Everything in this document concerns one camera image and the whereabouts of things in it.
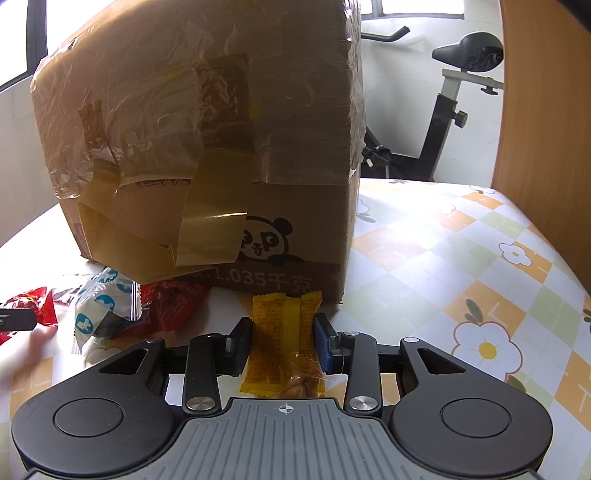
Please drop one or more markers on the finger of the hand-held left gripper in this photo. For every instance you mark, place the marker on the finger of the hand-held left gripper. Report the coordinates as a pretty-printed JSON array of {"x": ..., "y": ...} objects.
[{"x": 16, "y": 321}]

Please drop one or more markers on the yellow snack packet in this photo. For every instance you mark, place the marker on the yellow snack packet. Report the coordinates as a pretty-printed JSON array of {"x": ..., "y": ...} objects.
[{"x": 281, "y": 341}]

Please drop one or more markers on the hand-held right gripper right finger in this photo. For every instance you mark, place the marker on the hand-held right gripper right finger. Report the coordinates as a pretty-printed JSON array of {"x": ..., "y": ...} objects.
[{"x": 324, "y": 346}]

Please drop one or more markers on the red snack packet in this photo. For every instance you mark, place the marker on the red snack packet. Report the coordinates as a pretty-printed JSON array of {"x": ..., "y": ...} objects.
[
  {"x": 34, "y": 304},
  {"x": 173, "y": 304}
]

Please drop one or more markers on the dark framed window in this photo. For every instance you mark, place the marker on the dark framed window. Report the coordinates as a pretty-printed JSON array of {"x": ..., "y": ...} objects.
[
  {"x": 23, "y": 41},
  {"x": 415, "y": 7}
]

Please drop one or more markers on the white blue snack packet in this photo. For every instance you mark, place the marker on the white blue snack packet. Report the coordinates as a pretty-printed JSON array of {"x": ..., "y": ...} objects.
[{"x": 99, "y": 307}]

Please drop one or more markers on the wooden board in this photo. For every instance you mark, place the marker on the wooden board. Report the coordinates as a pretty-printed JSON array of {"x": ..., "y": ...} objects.
[{"x": 545, "y": 115}]

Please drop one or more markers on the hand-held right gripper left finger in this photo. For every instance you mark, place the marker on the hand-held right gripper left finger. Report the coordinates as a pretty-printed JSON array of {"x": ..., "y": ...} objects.
[{"x": 238, "y": 344}]

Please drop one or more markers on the black exercise bike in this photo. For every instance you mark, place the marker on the black exercise bike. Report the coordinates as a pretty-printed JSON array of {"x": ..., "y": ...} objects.
[{"x": 443, "y": 106}]

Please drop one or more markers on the taped cardboard box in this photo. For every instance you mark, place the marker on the taped cardboard box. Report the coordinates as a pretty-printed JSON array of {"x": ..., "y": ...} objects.
[{"x": 198, "y": 138}]

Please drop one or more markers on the floral checkered tablecloth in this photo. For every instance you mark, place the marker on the floral checkered tablecloth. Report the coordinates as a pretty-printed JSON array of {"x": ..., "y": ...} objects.
[{"x": 461, "y": 258}]

